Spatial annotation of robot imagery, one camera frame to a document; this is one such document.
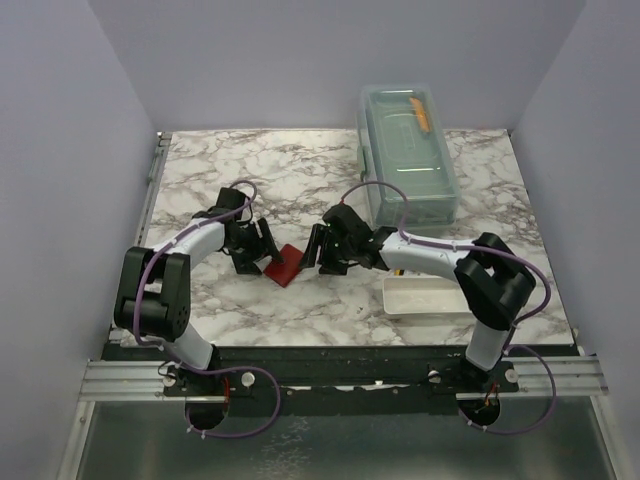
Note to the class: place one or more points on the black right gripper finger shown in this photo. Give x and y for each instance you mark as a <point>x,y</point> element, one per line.
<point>314,244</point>
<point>337,268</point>

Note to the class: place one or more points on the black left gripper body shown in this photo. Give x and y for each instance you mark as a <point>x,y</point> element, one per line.
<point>248,241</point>

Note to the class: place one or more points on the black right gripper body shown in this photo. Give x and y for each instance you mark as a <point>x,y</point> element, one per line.
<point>332,250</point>

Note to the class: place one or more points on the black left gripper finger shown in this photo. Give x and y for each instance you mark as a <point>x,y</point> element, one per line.
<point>268,244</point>
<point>245,261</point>

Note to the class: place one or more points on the red leather card holder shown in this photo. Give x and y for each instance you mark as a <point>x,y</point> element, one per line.
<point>283,273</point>

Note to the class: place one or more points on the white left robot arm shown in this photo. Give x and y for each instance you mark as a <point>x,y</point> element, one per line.
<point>153,300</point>

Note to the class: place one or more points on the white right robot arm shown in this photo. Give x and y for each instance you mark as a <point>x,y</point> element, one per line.
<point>495,285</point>

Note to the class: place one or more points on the white plastic tray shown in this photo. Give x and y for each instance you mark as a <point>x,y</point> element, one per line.
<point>422,295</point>

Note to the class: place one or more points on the clear plastic storage box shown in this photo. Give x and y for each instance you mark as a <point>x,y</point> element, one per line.
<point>401,163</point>

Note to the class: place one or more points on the orange tool inside box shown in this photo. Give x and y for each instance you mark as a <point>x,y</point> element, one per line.
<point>420,114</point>

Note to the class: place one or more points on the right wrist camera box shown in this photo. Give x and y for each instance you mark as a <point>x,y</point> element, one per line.
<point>343,221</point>

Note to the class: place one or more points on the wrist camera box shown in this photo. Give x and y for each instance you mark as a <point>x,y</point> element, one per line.
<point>231,200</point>
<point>343,221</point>

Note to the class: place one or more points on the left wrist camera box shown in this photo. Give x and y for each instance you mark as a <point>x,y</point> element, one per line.
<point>231,200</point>

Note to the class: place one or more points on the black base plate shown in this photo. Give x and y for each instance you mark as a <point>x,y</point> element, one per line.
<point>265,401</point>

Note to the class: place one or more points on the aluminium mounting rail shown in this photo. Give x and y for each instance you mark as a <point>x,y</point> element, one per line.
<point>111,381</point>

